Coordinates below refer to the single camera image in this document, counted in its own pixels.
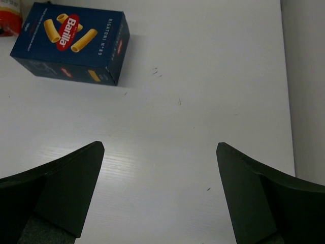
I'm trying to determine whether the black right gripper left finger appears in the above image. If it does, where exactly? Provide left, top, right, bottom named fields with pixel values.
left=1, top=141, right=105, bottom=243

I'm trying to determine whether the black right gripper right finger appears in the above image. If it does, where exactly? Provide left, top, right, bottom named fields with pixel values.
left=216, top=142, right=324, bottom=243

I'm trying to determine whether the blue Barilla rigatoni box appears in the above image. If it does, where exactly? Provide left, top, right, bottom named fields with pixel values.
left=10, top=3, right=130, bottom=86

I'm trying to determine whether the red spaghetti pack right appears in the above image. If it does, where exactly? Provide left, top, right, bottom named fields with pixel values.
left=0, top=0, right=23, bottom=37

